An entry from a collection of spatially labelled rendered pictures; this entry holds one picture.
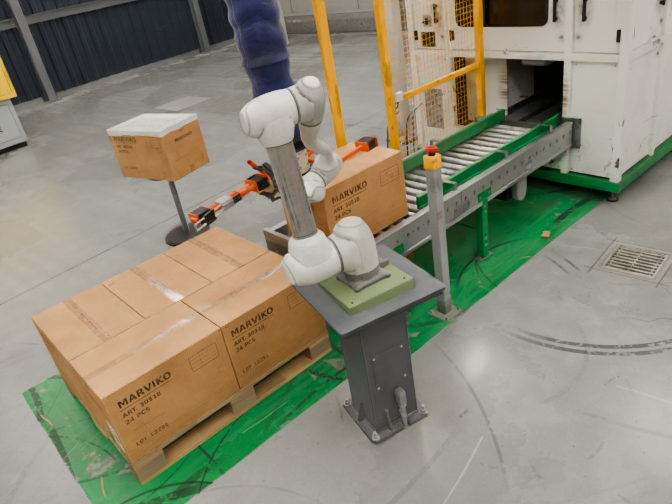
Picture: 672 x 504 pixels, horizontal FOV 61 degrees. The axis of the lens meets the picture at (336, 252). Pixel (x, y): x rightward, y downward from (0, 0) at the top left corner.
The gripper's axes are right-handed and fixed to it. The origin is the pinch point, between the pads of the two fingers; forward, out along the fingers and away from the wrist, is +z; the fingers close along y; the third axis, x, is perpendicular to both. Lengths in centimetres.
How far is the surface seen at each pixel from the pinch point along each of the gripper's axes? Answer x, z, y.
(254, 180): -1.4, 2.2, -0.2
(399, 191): 78, -23, 36
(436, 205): 69, -54, 35
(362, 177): 52, -20, 17
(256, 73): 12.6, -0.4, -48.4
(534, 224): 194, -51, 108
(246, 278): -13, 14, 54
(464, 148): 194, 4, 56
